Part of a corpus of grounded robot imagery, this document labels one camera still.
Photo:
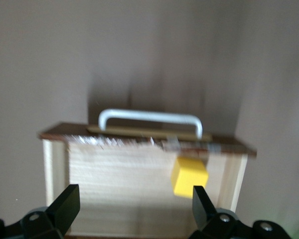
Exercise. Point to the light wood drawer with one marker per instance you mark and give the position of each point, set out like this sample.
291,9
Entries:
119,174

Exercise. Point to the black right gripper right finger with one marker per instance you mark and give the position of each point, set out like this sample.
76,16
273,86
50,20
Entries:
201,209

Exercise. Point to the yellow block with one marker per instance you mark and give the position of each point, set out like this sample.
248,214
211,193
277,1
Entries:
189,178

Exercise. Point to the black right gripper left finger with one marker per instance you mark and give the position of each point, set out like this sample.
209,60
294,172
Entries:
66,210

